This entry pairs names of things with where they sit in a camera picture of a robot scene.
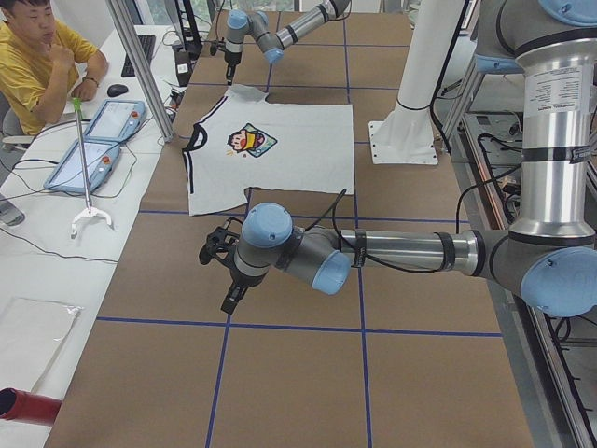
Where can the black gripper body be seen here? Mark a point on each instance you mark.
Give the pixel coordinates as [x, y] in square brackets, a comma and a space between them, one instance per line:
[230, 59]
[237, 277]

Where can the grey cartoon print t-shirt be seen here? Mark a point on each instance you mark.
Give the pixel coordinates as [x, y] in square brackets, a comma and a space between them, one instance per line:
[245, 142]

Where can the black computer mouse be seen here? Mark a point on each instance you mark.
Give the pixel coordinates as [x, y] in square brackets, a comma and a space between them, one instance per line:
[116, 90]

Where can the upper blue teach pendant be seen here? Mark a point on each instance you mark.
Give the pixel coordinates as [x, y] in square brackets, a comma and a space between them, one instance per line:
[115, 121]

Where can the blue teach pendant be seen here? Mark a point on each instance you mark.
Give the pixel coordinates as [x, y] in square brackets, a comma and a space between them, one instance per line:
[68, 175]
[115, 121]

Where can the lower blue teach pendant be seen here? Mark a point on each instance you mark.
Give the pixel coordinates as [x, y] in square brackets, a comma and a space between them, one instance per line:
[68, 175]

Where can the reacher grabber stick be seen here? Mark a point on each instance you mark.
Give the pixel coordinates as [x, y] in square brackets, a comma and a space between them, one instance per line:
[90, 210]

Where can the person in yellow shirt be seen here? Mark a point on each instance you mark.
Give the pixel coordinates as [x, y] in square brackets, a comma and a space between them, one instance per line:
[44, 63]

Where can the clear plastic bag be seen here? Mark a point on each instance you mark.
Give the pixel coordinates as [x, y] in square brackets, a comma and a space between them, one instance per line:
[32, 335]

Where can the red cylinder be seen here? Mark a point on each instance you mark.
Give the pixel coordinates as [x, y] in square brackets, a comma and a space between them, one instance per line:
[25, 407]

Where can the aluminium frame post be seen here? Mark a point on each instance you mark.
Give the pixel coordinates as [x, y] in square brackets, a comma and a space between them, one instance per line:
[130, 41]

